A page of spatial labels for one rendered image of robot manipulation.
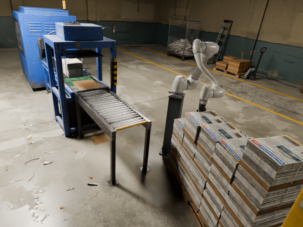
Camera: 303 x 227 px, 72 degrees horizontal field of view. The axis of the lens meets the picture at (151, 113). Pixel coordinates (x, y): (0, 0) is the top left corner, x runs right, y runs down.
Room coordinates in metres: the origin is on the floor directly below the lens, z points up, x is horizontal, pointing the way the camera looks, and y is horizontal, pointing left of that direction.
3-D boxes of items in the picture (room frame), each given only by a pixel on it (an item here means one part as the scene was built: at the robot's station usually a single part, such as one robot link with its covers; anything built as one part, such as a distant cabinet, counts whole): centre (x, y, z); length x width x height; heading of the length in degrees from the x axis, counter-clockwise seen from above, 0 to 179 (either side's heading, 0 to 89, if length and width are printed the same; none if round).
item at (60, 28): (3.47, 1.24, 1.65); 0.60 x 0.45 x 0.20; 128
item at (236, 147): (1.50, -0.84, 1.06); 0.37 x 0.28 x 0.01; 109
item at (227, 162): (1.49, -0.82, 0.95); 0.38 x 0.29 x 0.23; 109
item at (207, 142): (1.76, -0.72, 0.95); 0.38 x 0.29 x 0.23; 110
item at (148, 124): (2.83, 0.42, 0.74); 1.34 x 0.05 x 0.12; 38
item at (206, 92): (2.18, -0.58, 1.29); 0.13 x 0.11 x 0.16; 108
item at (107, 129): (2.52, 0.81, 0.74); 1.34 x 0.05 x 0.12; 38
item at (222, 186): (1.89, -0.67, 0.42); 1.17 x 0.39 x 0.83; 20
